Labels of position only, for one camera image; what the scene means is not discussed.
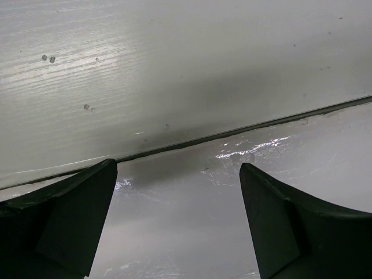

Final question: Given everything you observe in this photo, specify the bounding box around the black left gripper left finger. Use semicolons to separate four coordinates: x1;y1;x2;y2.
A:
1;159;117;278

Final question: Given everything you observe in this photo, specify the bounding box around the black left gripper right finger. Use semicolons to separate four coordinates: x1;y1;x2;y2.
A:
239;163;371;278

